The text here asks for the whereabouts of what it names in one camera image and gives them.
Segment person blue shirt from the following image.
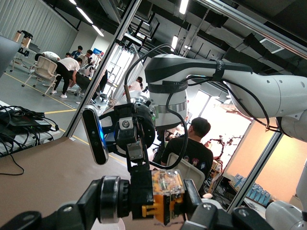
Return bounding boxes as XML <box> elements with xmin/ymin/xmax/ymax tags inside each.
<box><xmin>71</xmin><ymin>45</ymin><xmax>83</xmax><ymax>61</ymax></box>

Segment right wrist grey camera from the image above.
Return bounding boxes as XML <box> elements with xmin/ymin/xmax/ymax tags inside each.
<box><xmin>81</xmin><ymin>104</ymin><xmax>110</xmax><ymax>166</ymax></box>

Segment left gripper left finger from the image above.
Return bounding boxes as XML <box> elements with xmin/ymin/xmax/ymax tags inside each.
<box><xmin>0</xmin><ymin>177</ymin><xmax>104</xmax><ymax>230</ymax></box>

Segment ceiling air vent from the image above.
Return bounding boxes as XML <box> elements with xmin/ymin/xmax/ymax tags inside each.
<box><xmin>260</xmin><ymin>38</ymin><xmax>284</xmax><ymax>54</ymax></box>

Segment grey camera bar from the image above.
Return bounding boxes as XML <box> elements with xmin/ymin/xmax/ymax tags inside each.
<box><xmin>122</xmin><ymin>33</ymin><xmax>144</xmax><ymax>47</ymax></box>

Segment person wearing glasses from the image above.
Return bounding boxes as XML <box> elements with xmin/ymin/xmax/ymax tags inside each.
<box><xmin>79</xmin><ymin>49</ymin><xmax>94</xmax><ymax>68</ymax></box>

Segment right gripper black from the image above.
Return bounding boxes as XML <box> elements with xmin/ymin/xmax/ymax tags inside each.
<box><xmin>99</xmin><ymin>101</ymin><xmax>157</xmax><ymax>188</ymax></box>

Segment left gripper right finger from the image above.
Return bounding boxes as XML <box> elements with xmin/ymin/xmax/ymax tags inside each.
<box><xmin>181</xmin><ymin>179</ymin><xmax>274</xmax><ymax>230</ymax></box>

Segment white mesh office chair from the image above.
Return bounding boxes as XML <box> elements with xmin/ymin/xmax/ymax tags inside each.
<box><xmin>21</xmin><ymin>55</ymin><xmax>61</xmax><ymax>97</ymax></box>

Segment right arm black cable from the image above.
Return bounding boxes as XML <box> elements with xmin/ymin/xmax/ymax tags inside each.
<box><xmin>124</xmin><ymin>43</ymin><xmax>282</xmax><ymax>170</ymax></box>

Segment woman with ponytail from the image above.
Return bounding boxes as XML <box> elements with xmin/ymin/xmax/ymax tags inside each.
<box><xmin>128</xmin><ymin>76</ymin><xmax>145</xmax><ymax>93</ymax></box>

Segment dark monitor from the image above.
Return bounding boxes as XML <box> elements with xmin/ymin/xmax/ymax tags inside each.
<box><xmin>0</xmin><ymin>35</ymin><xmax>22</xmax><ymax>79</ymax></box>

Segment black electronics box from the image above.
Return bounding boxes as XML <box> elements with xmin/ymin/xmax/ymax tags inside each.
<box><xmin>4</xmin><ymin>115</ymin><xmax>53</xmax><ymax>133</ymax></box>

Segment black looped table cable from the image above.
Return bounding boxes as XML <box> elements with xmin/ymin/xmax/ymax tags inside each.
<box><xmin>0</xmin><ymin>148</ymin><xmax>25</xmax><ymax>176</ymax></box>

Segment bending person white shirt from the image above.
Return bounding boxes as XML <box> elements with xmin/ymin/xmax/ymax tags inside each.
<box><xmin>34</xmin><ymin>50</ymin><xmax>61</xmax><ymax>63</ymax></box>

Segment seated man black t-shirt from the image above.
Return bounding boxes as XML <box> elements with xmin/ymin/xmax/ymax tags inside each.
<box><xmin>153</xmin><ymin>116</ymin><xmax>214</xmax><ymax>194</ymax></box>

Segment person white shirt black trousers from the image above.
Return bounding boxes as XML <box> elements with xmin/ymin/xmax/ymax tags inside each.
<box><xmin>51</xmin><ymin>57</ymin><xmax>83</xmax><ymax>99</ymax></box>

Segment aluminium cell frame post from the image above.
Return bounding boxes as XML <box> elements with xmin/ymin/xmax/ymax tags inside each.
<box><xmin>62</xmin><ymin>0</ymin><xmax>142</xmax><ymax>143</ymax></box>
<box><xmin>226</xmin><ymin>130</ymin><xmax>285</xmax><ymax>214</ymax></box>

